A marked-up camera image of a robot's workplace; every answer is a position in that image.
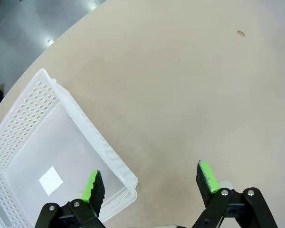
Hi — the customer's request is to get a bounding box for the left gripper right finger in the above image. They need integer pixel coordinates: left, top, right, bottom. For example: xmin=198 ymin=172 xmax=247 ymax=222
xmin=191 ymin=160 xmax=279 ymax=228

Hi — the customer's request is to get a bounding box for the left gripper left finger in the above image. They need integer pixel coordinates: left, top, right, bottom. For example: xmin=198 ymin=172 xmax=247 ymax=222
xmin=35 ymin=169 xmax=107 ymax=228

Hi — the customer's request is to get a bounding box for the white perforated plastic basket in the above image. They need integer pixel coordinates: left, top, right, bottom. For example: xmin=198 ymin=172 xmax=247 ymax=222
xmin=0 ymin=68 xmax=139 ymax=228

